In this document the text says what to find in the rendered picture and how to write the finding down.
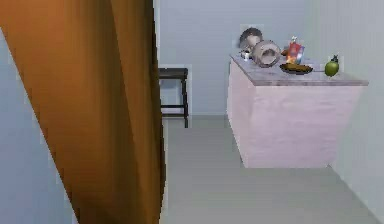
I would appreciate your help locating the pale pink counter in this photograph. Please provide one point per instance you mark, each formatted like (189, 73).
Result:
(286, 123)

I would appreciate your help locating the red orange carton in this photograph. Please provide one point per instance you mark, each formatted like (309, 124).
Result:
(295, 52)

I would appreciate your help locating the black stool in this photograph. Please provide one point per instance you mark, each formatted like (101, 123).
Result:
(174, 74)

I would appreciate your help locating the small white black cup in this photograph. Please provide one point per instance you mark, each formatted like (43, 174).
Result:
(246, 55)

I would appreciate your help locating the green apple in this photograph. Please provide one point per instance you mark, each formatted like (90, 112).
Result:
(331, 68)

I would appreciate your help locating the grey round kettle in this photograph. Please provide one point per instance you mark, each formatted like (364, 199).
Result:
(250, 38)

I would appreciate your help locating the brown wooden door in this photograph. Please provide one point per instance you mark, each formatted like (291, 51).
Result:
(93, 100)

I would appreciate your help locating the grey round pot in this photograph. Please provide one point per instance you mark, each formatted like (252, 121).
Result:
(266, 54)

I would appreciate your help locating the dark flat plate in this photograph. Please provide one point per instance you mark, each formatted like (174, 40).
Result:
(296, 68)

